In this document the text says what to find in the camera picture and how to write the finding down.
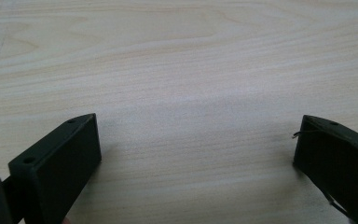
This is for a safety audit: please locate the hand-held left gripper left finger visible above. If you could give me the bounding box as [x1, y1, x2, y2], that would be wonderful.
[1, 112, 103, 224]

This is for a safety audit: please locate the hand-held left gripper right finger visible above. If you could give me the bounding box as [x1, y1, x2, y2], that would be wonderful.
[293, 114, 358, 224]

